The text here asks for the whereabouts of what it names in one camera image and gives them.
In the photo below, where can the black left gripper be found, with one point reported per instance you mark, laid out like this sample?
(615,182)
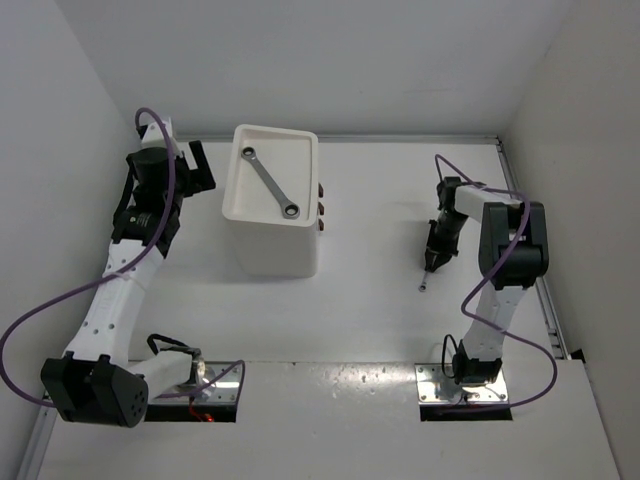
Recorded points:
(195,180)

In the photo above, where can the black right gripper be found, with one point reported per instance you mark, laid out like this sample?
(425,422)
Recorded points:
(433,247)

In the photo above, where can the small silver wrench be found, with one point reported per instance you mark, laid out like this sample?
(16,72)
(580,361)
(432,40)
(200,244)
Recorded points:
(423,283)

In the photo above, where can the white drawer cabinet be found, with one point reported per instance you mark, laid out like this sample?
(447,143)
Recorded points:
(264,242)

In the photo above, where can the large silver ratchet wrench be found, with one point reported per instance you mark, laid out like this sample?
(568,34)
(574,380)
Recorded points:
(289,209)

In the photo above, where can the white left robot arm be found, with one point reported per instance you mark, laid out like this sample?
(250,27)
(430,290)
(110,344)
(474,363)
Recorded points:
(94,381)

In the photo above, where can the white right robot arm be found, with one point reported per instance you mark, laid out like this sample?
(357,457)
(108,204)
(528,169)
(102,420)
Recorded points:
(512,254)

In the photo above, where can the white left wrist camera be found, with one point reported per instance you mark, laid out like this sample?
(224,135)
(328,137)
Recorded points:
(151,135)

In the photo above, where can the aluminium frame rail back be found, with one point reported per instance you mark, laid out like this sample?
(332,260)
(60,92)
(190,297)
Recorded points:
(368,138)

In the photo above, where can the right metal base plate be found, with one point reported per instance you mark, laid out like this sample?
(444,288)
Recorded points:
(434,388)

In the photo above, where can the metal base plate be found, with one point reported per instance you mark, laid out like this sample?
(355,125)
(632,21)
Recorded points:
(220,385)
(434,388)

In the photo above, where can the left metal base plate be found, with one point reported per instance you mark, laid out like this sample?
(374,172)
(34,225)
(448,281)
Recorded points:
(220,385)

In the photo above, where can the aluminium frame rail left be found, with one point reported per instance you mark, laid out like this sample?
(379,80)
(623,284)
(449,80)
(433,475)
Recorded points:
(37,445)

